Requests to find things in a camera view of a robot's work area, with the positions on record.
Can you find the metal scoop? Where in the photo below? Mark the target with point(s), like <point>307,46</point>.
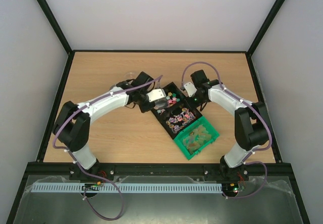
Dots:
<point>161,104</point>

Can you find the light blue slotted duct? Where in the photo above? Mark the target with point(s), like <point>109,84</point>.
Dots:
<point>126,188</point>

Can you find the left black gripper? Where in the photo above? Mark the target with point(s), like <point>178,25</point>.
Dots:
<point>145,108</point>

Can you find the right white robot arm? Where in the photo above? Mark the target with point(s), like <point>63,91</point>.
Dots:
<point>252,128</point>

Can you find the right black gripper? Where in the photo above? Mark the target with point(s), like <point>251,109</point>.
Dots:
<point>193,101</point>

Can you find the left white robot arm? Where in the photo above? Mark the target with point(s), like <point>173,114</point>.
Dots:
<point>72,126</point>

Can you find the clear plastic jar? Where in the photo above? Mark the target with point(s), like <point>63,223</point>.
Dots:
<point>129,76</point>

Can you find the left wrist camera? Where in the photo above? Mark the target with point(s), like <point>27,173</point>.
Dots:
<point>156,94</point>

